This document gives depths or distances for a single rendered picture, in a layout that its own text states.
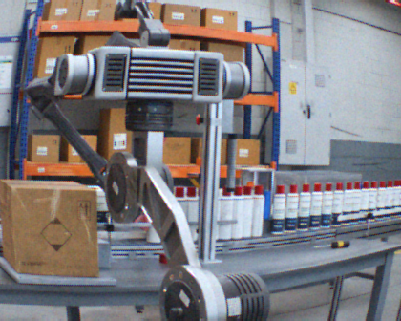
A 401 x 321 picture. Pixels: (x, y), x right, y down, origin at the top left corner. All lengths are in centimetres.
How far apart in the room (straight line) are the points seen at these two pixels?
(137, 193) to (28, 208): 35
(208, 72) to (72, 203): 54
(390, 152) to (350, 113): 104
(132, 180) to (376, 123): 778
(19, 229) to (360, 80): 771
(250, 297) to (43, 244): 68
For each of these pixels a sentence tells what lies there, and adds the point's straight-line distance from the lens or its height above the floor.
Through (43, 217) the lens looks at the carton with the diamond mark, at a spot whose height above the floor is 103.
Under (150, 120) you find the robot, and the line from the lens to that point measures 200.
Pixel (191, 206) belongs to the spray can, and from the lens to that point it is 271.
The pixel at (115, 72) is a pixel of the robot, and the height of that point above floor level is 145.
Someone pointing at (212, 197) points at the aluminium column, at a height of 106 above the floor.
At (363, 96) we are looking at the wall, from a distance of 936.
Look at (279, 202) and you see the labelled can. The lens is 297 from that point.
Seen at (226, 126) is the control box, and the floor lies 131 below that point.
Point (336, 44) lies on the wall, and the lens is 909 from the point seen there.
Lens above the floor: 132
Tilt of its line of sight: 3 degrees down
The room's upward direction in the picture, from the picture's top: 3 degrees clockwise
